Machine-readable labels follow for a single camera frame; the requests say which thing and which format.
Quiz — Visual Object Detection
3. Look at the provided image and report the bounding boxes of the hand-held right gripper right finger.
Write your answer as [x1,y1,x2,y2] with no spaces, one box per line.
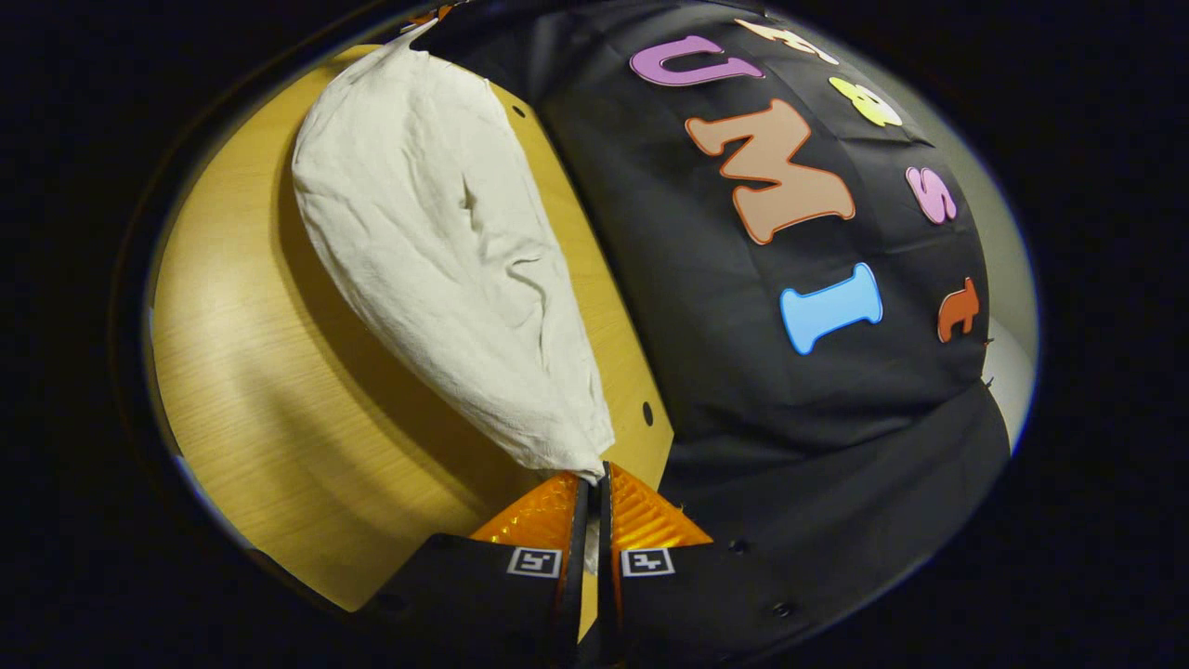
[597,462,828,665]

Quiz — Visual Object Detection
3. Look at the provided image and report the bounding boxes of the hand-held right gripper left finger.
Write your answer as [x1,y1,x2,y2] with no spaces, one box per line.
[358,469,591,665]

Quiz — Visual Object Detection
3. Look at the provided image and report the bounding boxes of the white jeans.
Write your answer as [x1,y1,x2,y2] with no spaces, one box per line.
[292,37,616,484]

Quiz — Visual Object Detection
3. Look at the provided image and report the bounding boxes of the black backdrop cloth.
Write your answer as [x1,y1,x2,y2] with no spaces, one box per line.
[409,0,1013,651]

